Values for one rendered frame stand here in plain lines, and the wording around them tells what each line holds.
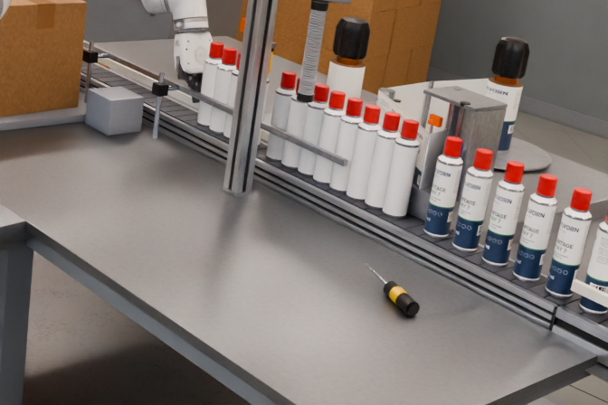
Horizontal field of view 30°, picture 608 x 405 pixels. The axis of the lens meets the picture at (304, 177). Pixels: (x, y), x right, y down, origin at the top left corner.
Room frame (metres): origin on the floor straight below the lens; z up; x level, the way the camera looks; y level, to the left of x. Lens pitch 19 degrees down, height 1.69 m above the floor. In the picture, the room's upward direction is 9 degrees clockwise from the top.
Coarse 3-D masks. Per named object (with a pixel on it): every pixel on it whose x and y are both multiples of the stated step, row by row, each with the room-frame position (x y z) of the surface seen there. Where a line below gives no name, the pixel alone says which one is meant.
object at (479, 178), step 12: (480, 156) 2.09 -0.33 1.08; (480, 168) 2.09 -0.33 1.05; (468, 180) 2.09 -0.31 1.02; (480, 180) 2.08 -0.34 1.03; (468, 192) 2.08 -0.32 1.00; (480, 192) 2.08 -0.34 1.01; (468, 204) 2.08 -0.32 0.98; (480, 204) 2.08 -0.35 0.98; (468, 216) 2.08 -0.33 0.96; (480, 216) 2.08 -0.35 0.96; (456, 228) 2.09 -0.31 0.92; (468, 228) 2.08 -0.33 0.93; (480, 228) 2.09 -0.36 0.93; (456, 240) 2.09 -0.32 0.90; (468, 240) 2.08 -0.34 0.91; (468, 252) 2.08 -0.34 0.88
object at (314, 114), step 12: (324, 84) 2.42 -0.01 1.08; (324, 96) 2.40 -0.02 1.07; (312, 108) 2.39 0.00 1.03; (324, 108) 2.39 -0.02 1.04; (312, 120) 2.39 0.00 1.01; (312, 132) 2.39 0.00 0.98; (300, 156) 2.40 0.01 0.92; (312, 156) 2.39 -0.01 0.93; (300, 168) 2.39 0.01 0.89; (312, 168) 2.39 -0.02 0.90
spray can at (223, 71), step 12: (228, 48) 2.63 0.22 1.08; (228, 60) 2.61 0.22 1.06; (216, 72) 2.61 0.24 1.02; (228, 72) 2.60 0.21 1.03; (216, 84) 2.61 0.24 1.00; (228, 84) 2.60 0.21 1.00; (216, 96) 2.60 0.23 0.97; (216, 108) 2.60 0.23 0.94; (216, 120) 2.60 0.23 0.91; (216, 132) 2.60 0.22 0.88
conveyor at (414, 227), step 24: (96, 72) 2.98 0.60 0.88; (144, 96) 2.82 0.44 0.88; (192, 120) 2.67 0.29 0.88; (288, 168) 2.42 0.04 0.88; (336, 192) 2.31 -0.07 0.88; (384, 216) 2.21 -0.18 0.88; (408, 216) 2.23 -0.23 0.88; (432, 240) 2.11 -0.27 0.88; (480, 264) 2.03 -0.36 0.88; (528, 288) 1.95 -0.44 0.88
